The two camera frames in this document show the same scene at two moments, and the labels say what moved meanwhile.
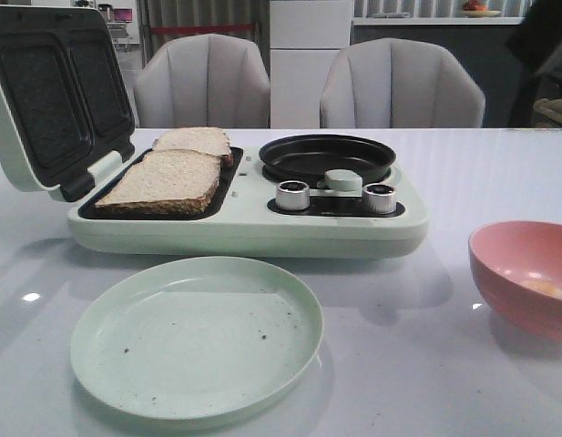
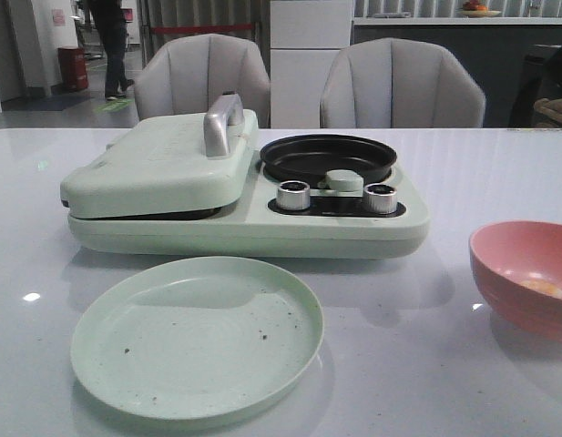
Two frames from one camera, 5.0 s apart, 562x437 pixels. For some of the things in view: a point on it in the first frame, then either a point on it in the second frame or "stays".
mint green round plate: x=196 y=337 stays
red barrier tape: x=200 y=28 stays
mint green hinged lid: x=58 y=104 -> x=168 y=163
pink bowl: x=525 y=269 stays
